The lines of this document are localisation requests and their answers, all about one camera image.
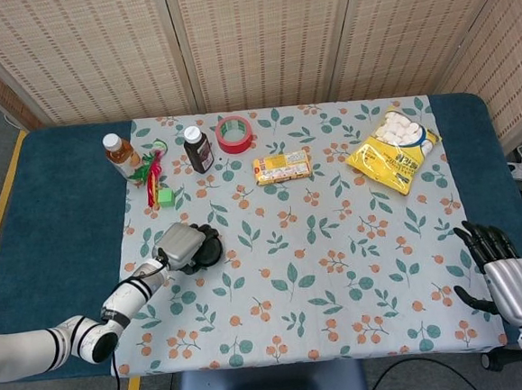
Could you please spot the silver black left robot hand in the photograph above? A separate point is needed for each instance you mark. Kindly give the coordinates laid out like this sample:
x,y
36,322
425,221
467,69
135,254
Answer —
x,y
181,246

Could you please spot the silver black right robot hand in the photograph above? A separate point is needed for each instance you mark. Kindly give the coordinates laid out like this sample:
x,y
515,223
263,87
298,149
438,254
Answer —
x,y
512,283

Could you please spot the black upturned bowl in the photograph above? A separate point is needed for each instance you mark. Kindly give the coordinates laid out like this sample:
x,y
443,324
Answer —
x,y
214,253

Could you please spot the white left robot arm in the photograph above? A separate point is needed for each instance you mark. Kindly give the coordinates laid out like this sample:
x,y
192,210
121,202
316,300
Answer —
x,y
86,328

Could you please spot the green foam cube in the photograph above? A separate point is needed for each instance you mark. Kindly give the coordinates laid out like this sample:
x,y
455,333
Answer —
x,y
166,199

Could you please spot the colourful feather shuttlecock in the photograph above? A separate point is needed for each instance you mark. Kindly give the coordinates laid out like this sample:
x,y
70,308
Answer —
x,y
153,172

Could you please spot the black table caster wheel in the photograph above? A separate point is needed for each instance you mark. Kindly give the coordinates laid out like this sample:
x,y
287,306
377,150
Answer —
x,y
492,361

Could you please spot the dark juice bottle white cap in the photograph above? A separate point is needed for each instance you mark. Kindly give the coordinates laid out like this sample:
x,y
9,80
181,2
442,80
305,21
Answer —
x,y
198,155

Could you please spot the leaf and fruit print tablecloth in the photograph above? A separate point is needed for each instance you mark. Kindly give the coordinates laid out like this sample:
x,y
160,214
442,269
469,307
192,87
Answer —
x,y
292,247

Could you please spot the amber tea bottle white cap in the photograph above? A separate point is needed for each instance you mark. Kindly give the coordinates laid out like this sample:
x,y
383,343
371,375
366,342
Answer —
x,y
120,154

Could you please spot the red tape roll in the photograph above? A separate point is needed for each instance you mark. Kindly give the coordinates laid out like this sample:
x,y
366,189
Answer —
x,y
235,148

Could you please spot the yellow biscuit packet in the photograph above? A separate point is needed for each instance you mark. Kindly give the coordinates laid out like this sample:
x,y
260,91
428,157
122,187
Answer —
x,y
281,168

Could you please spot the yellow marshmallow bag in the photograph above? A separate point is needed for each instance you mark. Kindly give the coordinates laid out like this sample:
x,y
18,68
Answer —
x,y
389,158

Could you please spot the woven bamboo folding screen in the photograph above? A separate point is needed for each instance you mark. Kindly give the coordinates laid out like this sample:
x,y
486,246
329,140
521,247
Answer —
x,y
257,37

